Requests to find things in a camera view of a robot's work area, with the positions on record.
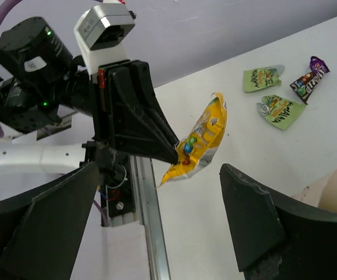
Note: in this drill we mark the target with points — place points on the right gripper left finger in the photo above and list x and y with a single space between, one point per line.
41 229

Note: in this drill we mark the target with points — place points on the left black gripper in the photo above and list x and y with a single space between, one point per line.
126 114

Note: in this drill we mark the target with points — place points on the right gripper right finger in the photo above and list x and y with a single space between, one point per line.
276 236

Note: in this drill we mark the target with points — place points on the yellow m&m's packet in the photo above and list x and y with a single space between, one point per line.
196 151

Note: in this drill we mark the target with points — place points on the light green snack packet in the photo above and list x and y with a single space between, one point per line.
278 111

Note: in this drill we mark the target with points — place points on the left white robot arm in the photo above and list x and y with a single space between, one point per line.
40 65

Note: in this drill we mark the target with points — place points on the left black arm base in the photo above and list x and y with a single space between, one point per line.
115 185

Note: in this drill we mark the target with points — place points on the beige paper bag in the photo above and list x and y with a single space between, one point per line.
322 193

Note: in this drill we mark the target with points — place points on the purple candy wrapper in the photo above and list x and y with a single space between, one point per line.
305 85

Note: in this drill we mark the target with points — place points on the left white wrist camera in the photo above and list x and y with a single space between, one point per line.
100 31

